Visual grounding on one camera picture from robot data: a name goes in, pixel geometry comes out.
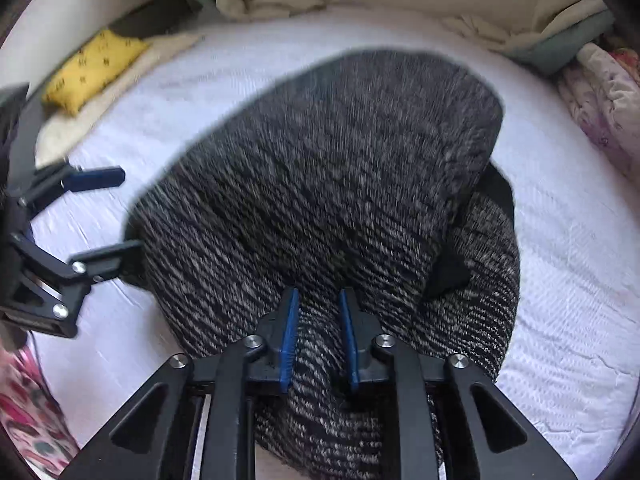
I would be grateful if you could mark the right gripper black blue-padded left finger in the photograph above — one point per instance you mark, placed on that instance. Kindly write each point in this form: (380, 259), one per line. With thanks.
(195, 418)

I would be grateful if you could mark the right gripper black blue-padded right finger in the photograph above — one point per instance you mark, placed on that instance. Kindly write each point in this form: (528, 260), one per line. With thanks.
(447, 414)

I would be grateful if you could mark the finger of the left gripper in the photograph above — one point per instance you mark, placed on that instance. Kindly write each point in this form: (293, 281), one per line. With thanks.
(122, 260)
(80, 180)

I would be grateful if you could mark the grey-black knit zip jacket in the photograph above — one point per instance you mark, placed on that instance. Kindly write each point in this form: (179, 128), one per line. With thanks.
(370, 171)

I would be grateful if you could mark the cream blanket at bedside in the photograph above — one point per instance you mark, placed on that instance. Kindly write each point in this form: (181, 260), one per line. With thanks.
(61, 132)

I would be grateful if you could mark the white quilted bed cover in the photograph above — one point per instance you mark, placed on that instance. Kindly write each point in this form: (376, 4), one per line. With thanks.
(573, 363)

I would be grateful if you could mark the yellow patterned pillow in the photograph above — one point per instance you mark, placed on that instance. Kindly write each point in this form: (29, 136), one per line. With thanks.
(91, 69)

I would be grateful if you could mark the pink floral fabric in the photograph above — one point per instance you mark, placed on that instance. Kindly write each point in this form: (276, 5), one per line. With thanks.
(31, 416)

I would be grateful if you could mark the floral purple quilt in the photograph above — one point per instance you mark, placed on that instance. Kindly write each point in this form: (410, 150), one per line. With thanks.
(601, 91)

